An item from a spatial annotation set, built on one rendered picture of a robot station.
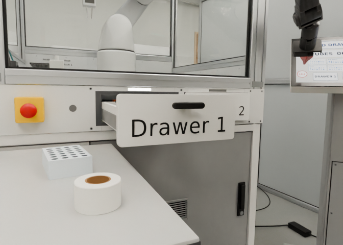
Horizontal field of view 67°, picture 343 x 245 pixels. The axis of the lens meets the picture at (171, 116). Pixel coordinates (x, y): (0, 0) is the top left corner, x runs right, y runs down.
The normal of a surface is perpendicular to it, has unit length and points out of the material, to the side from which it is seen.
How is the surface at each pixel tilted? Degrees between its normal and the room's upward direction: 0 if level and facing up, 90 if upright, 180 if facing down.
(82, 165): 90
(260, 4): 90
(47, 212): 0
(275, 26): 90
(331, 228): 90
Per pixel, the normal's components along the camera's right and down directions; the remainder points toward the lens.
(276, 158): -0.87, 0.04
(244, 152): 0.40, 0.11
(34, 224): 0.02, -0.99
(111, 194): 0.74, 0.08
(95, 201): 0.17, 0.11
